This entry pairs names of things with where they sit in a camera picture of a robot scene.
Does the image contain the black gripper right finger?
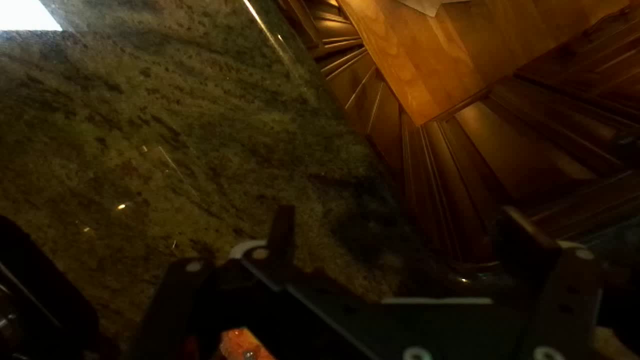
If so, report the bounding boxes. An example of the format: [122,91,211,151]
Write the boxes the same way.
[518,250,602,360]

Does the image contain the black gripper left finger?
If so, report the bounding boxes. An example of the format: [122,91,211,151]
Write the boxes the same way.
[131,257,213,360]

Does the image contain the wooden lower kitchen cabinets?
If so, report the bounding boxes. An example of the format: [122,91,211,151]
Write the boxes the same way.
[275,0,640,266]

